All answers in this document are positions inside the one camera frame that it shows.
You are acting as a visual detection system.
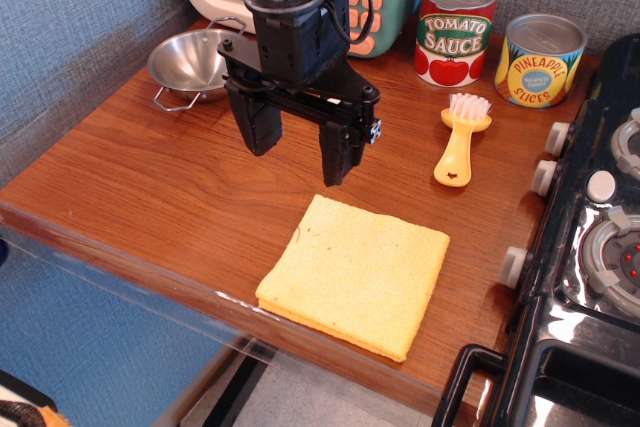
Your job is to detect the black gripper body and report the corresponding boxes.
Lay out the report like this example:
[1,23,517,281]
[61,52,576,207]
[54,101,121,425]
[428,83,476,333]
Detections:
[218,0,381,144]

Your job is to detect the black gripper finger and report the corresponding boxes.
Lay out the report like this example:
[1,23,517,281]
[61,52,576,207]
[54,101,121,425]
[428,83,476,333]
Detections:
[319,121,365,187]
[227,86,283,156]

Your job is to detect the yellow brush white bristles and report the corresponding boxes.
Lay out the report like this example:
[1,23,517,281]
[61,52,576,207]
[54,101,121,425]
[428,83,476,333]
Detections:
[434,93,492,187]

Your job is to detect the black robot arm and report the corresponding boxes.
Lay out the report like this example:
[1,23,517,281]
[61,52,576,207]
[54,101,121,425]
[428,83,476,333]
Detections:
[218,0,381,186]

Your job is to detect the yellow folded towel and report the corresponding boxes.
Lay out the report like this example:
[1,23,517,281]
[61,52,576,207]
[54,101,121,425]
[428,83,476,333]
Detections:
[256,195,450,363]

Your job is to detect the silver metal pot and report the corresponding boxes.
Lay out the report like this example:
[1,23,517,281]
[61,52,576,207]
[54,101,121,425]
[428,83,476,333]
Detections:
[147,16,247,112]

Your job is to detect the tomato sauce can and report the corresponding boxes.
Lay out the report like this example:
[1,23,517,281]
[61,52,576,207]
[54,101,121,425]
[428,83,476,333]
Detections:
[414,0,498,88]

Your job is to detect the grey stove knob middle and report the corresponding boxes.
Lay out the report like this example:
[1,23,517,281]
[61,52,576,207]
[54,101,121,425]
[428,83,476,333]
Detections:
[530,160,557,197]

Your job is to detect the grey stove knob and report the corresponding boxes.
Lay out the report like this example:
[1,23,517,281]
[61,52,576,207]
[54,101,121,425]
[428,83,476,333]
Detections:
[530,160,557,197]
[499,246,528,289]
[545,122,571,157]

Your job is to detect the grey stove knob lower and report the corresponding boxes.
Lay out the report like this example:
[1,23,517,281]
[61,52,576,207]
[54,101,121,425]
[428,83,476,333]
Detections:
[499,246,528,289]

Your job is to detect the grey stove knob upper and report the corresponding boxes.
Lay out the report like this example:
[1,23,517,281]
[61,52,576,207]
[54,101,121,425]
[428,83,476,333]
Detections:
[545,122,571,157]

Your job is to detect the pineapple slices can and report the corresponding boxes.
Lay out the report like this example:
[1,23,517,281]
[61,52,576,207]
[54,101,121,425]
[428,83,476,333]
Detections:
[494,13,587,109]

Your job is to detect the black toy stove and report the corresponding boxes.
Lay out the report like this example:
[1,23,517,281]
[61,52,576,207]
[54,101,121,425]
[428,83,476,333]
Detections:
[433,34,639,426]

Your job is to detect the black cable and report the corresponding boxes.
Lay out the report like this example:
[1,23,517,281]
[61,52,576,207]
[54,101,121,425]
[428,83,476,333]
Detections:
[327,0,375,46]

